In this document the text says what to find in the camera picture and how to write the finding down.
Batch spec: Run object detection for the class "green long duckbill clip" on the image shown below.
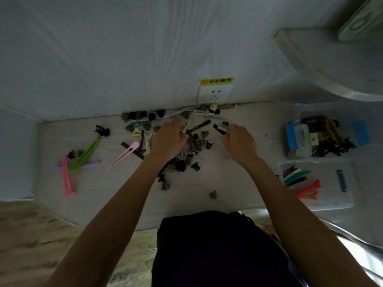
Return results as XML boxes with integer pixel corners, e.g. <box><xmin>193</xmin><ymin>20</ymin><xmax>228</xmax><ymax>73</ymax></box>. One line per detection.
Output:
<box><xmin>68</xmin><ymin>136</ymin><xmax>102</xmax><ymax>172</ymax></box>

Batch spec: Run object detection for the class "blue comb hair clip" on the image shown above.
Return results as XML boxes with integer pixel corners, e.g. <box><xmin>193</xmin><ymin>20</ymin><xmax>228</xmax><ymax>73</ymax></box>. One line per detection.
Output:
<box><xmin>336</xmin><ymin>169</ymin><xmax>348</xmax><ymax>193</ymax></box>

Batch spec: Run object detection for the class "purple long duckbill clip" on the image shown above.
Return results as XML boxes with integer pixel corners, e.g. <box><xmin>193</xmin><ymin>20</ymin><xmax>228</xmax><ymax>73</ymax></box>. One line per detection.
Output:
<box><xmin>55</xmin><ymin>160</ymin><xmax>102</xmax><ymax>172</ymax></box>

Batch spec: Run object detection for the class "yellow warning sticker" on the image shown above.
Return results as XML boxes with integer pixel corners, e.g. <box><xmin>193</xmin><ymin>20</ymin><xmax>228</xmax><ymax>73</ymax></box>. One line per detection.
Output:
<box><xmin>200</xmin><ymin>77</ymin><xmax>235</xmax><ymax>86</ymax></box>

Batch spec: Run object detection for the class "white long hair clip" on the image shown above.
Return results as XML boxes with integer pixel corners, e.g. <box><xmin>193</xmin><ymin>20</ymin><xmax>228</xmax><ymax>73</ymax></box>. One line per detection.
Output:
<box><xmin>142</xmin><ymin>131</ymin><xmax>154</xmax><ymax>156</ymax></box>

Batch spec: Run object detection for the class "person's left hand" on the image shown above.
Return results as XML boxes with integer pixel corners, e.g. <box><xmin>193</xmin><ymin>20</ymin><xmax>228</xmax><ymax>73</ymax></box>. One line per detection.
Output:
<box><xmin>149</xmin><ymin>119</ymin><xmax>188</xmax><ymax>161</ymax></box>

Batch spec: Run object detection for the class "person's left forearm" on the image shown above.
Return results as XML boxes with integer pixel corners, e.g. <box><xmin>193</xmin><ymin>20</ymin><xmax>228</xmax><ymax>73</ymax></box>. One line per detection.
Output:
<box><xmin>43</xmin><ymin>155</ymin><xmax>177</xmax><ymax>287</ymax></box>

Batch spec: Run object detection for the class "cream slim hair clip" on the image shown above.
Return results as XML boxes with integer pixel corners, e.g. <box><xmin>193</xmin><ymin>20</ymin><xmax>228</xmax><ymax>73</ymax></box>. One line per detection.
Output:
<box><xmin>180</xmin><ymin>120</ymin><xmax>193</xmax><ymax>137</ymax></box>

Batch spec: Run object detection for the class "light pink long duckbill clip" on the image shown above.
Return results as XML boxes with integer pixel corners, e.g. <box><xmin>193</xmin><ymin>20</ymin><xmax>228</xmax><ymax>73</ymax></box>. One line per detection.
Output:
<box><xmin>106</xmin><ymin>142</ymin><xmax>141</xmax><ymax>171</ymax></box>

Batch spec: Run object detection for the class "black long hair clip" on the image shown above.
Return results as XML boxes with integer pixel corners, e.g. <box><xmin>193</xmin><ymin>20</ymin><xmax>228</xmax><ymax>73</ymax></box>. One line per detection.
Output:
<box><xmin>186</xmin><ymin>119</ymin><xmax>212</xmax><ymax>135</ymax></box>

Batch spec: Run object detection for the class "orange duckbill clip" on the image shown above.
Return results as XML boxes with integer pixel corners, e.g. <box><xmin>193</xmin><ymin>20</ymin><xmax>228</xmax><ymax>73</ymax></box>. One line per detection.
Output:
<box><xmin>296</xmin><ymin>179</ymin><xmax>322</xmax><ymax>201</ymax></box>

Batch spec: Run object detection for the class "teal duckbill clip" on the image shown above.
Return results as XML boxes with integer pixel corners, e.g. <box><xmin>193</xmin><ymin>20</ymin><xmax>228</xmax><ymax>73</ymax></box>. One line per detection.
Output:
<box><xmin>284</xmin><ymin>170</ymin><xmax>312</xmax><ymax>187</ymax></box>

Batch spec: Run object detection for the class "person's right hand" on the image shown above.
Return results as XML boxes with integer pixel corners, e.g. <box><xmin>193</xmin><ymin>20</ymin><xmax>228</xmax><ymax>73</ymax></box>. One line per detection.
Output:
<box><xmin>220</xmin><ymin>124</ymin><xmax>260</xmax><ymax>166</ymax></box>

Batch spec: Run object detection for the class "white corner shelf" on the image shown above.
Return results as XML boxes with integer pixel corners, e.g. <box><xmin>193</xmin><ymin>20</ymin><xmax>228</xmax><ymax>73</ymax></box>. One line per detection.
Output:
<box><xmin>273</xmin><ymin>28</ymin><xmax>383</xmax><ymax>102</ymax></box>

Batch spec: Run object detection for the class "clear flat plastic box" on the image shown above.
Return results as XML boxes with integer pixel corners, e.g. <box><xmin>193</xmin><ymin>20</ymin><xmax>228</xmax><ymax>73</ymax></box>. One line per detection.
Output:
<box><xmin>277</xmin><ymin>161</ymin><xmax>356</xmax><ymax>212</ymax></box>

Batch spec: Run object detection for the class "green round object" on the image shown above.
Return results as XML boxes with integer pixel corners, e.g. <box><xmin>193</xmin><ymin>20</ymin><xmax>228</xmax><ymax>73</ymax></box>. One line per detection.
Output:
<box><xmin>338</xmin><ymin>0</ymin><xmax>383</xmax><ymax>43</ymax></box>

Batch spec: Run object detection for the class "black and white hair clip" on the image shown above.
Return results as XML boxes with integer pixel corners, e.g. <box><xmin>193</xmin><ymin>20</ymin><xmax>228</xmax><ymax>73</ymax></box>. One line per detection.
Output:
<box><xmin>213</xmin><ymin>121</ymin><xmax>230</xmax><ymax>136</ymax></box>

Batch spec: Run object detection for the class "pile of small claw clips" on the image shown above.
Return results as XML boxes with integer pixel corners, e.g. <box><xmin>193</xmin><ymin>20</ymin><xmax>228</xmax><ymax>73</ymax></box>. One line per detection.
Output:
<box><xmin>121</xmin><ymin>103</ymin><xmax>231</xmax><ymax>191</ymax></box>

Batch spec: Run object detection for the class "person's right forearm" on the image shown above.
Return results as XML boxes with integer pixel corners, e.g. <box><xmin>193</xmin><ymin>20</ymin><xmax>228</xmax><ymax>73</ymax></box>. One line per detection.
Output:
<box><xmin>232</xmin><ymin>155</ymin><xmax>373</xmax><ymax>287</ymax></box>

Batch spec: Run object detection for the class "black flat hair clip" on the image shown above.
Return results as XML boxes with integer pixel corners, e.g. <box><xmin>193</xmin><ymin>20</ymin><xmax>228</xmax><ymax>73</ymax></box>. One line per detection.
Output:
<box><xmin>121</xmin><ymin>142</ymin><xmax>145</xmax><ymax>160</ymax></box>

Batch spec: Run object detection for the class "black claw hair clip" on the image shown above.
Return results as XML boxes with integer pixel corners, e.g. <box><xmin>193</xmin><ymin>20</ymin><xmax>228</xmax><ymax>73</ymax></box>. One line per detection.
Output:
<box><xmin>94</xmin><ymin>124</ymin><xmax>111</xmax><ymax>138</ymax></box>

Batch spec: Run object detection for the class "white wall socket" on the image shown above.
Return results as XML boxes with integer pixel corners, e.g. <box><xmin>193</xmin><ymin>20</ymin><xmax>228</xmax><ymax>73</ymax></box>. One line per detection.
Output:
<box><xmin>198</xmin><ymin>84</ymin><xmax>233</xmax><ymax>104</ymax></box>

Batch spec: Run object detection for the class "clear box of hair clips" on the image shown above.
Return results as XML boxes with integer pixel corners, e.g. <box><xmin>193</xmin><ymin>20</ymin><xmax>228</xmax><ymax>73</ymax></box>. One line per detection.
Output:
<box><xmin>284</xmin><ymin>111</ymin><xmax>372</xmax><ymax>159</ymax></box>

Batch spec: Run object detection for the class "person's black clothing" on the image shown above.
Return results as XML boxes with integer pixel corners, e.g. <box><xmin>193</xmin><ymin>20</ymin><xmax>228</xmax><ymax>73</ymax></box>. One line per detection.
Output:
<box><xmin>152</xmin><ymin>210</ymin><xmax>301</xmax><ymax>287</ymax></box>

